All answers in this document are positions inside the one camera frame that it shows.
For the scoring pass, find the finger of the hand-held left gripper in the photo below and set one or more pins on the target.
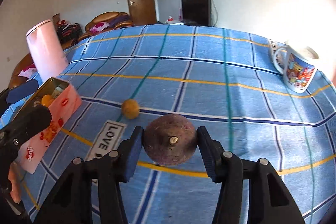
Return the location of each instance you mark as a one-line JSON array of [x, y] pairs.
[[22, 90], [31, 121]]

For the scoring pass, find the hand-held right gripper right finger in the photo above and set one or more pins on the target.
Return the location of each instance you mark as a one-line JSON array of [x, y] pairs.
[[207, 153]]

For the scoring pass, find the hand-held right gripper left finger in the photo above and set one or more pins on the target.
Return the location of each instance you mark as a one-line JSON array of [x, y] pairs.
[[134, 150]]

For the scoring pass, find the small orange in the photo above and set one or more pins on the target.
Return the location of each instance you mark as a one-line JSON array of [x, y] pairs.
[[47, 100]]

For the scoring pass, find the purple round fruit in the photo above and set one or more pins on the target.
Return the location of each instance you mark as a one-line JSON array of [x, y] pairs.
[[162, 140]]

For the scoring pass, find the pink tin box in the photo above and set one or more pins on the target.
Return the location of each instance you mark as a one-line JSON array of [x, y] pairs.
[[63, 111]]

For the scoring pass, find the person's left hand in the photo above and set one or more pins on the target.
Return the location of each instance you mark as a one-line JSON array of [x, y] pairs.
[[16, 182]]

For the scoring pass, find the white pillow red flowers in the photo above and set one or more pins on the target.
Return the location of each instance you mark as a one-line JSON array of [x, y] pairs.
[[99, 27], [27, 71]]

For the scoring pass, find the small yellow-brown fruit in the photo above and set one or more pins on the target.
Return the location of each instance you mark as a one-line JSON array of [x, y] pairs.
[[130, 108]]

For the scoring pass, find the pink electric kettle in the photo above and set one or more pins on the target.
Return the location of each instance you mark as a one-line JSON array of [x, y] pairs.
[[47, 50]]

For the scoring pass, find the blue plaid tablecloth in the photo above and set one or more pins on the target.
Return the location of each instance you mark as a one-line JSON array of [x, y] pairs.
[[210, 98]]

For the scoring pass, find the dark cloth pile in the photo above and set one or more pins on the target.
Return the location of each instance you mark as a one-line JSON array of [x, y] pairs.
[[69, 31]]

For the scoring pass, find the vase with red flowers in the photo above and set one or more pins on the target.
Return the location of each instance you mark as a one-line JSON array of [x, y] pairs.
[[59, 20]]

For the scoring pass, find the brown leather armchair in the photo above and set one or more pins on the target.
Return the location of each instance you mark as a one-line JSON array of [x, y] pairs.
[[107, 15]]

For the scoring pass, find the white printed mug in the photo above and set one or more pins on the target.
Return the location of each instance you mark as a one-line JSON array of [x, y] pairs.
[[296, 74]]

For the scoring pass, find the black television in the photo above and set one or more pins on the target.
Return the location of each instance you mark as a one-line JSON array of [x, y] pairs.
[[195, 8]]

